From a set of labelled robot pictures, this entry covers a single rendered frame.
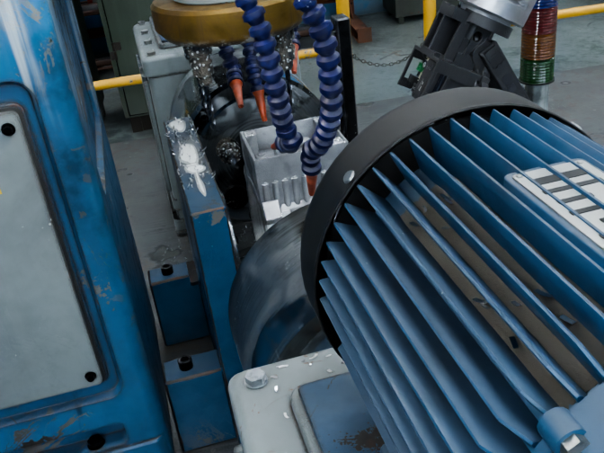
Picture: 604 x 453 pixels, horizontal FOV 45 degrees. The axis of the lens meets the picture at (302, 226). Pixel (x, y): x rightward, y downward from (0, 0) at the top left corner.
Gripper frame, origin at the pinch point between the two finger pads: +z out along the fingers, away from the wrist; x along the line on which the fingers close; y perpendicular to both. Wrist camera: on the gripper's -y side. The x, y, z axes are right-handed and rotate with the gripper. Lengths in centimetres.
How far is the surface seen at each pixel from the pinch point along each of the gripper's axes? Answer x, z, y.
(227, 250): 8.9, 13.2, 23.9
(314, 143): 11.8, -2.2, 20.7
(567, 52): -319, -22, -255
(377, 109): -94, 12, -37
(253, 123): -26.8, 8.0, 14.9
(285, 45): -1.2, -8.5, 23.2
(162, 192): -71, 41, 14
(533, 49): -34.0, -18.4, -30.2
